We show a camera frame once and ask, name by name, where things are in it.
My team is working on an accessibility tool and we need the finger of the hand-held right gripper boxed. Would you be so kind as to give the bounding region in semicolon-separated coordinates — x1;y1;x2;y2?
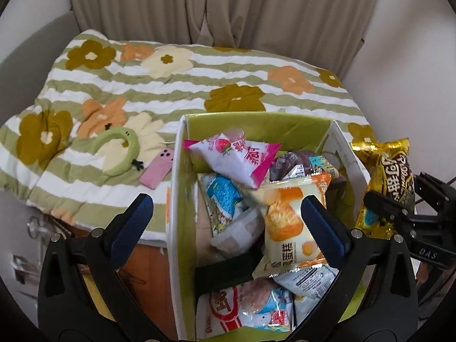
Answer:
413;172;450;207
363;190;417;229

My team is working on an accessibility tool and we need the pink smartphone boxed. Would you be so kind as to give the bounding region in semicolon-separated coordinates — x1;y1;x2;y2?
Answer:
140;148;176;189

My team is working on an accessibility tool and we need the orange egg cake packet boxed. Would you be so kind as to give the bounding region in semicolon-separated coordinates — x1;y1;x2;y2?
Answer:
249;171;332;278

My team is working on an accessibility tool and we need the grey white snack packet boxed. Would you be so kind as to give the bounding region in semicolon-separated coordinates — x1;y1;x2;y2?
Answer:
210;205;266;257

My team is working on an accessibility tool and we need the black box divider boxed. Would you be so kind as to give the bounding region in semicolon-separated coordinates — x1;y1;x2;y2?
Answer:
194;247;264;293

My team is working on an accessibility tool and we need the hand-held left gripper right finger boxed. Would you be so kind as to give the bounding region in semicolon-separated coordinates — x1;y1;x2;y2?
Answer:
281;193;419;342

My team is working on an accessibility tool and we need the cream blue snack bag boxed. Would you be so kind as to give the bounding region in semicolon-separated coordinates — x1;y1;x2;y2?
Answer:
197;280;294;341

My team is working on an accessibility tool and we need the brown wooden cabinet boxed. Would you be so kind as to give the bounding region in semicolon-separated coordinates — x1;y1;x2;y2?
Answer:
117;240;179;342

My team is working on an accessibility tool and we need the pink strawberry snack packet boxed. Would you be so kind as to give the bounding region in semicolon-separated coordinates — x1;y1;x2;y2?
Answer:
183;128;282;189

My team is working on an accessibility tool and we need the clear plastic object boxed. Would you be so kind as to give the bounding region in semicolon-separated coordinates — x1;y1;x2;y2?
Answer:
25;217;48;240

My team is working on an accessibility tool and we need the green cardboard box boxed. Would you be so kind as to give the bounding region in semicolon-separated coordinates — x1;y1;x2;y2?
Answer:
166;112;373;342

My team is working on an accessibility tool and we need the gold chocolate snack packet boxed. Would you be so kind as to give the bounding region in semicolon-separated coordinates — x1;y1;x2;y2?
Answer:
351;138;416;239

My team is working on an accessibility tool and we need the beige padded bed frame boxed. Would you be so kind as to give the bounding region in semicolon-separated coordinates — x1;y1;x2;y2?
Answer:
0;11;77;129

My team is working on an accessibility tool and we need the green plush frog headband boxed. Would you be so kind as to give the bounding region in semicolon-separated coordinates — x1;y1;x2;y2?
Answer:
88;126;145;178

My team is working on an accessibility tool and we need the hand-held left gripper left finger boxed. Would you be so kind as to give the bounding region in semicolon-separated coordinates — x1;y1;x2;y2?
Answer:
37;192;168;342

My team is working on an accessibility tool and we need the purple snack packet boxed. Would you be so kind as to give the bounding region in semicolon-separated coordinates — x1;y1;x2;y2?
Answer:
269;151;314;182

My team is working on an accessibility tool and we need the green striped floral blanket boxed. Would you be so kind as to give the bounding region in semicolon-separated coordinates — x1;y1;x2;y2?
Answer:
0;30;378;248

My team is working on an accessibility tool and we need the beige curtain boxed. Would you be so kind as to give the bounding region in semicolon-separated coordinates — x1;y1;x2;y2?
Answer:
68;0;387;77

